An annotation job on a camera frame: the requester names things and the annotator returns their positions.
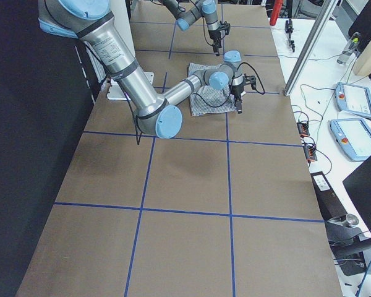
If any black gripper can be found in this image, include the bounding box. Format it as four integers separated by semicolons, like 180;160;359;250
208;21;231;56
230;74;257;114

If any orange black usb hub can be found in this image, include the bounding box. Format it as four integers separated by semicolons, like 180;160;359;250
303;143;317;163
296;121;310;138

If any black rectangular box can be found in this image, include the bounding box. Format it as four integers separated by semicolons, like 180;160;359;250
310;171;348;221

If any black tool stand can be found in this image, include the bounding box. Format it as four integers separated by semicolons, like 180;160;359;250
285;0;296;53

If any navy white striped polo shirt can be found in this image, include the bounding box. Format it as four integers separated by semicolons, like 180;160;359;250
187;62;239;117

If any upper blue teach pendant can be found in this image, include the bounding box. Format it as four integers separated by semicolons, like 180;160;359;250
335;82;371;119

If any aluminium extrusion post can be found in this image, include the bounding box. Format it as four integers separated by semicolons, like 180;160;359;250
283;1;338;96

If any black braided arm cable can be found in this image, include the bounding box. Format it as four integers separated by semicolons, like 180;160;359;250
132;61;266;145

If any black monitor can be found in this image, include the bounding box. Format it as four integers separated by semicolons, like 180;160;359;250
343;156;371;230

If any blue teach pendant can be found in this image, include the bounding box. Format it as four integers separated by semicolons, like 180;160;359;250
329;118;371;161
335;82;371;119

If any upper orange black usb hub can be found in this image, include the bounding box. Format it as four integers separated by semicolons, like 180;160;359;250
296;121;310;138

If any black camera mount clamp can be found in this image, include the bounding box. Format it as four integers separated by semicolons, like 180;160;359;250
325;213;371;276

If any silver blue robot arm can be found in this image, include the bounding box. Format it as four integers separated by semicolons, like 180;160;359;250
38;1;260;139
160;0;231;56

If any red cylinder object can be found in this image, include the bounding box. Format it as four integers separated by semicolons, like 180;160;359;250
270;0;283;26

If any clear water bottle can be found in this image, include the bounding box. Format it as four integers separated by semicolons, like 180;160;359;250
336;32;362;65

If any lower blue teach pendant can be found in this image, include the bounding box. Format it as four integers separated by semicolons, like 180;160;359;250
329;118;371;161

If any lower orange black usb hub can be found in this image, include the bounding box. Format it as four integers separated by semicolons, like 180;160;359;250
303;143;317;163

